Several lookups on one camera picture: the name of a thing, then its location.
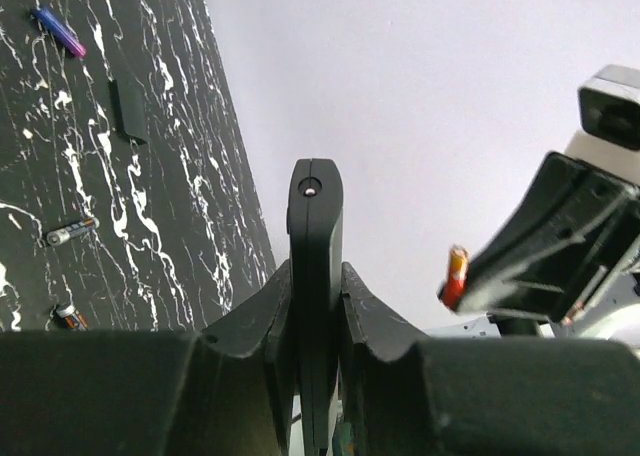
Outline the dark battery on table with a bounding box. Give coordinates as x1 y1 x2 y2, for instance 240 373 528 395
44 218 100 247

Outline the black remote battery cover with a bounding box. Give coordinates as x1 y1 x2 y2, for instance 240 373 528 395
109 67 149 145

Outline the dark battery near remote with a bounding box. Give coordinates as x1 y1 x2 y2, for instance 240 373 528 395
54 303 88 331

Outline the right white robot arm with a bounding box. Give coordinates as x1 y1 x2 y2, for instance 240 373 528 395
438 152 639 335

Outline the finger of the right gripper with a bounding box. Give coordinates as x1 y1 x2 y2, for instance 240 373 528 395
457 152 639 322

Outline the orange battery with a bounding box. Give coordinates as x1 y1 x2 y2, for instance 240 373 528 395
439 245 470 311

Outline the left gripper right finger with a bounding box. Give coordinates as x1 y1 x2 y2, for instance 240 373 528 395
340 264 639 455

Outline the blue purple battery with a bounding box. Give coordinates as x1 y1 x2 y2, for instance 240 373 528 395
31 6 87 58

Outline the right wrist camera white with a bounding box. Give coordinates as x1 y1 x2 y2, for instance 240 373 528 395
564 64 640 185

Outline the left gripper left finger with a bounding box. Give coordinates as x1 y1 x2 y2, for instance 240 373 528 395
1 265 295 455

